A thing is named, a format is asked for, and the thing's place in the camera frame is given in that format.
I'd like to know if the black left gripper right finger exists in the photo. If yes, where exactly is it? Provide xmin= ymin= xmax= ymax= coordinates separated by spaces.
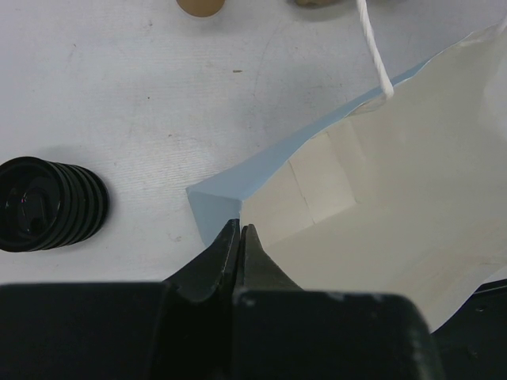
xmin=233 ymin=226 xmax=444 ymax=379

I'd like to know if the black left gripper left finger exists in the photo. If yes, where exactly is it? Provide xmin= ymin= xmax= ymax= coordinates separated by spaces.
xmin=1 ymin=219 xmax=240 ymax=379

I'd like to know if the light blue paper bag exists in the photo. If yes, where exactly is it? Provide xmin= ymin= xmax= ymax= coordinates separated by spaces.
xmin=187 ymin=22 xmax=506 ymax=330

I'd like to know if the stack of brown paper cups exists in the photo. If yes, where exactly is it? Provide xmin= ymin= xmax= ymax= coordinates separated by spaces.
xmin=177 ymin=0 xmax=225 ymax=18

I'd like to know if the stack of black cup lids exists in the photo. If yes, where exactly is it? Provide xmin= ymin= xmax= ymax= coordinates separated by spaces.
xmin=1 ymin=157 xmax=110 ymax=253

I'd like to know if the remaining brown pulp carrier stack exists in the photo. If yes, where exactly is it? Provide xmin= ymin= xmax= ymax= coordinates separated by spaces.
xmin=295 ymin=0 xmax=340 ymax=8

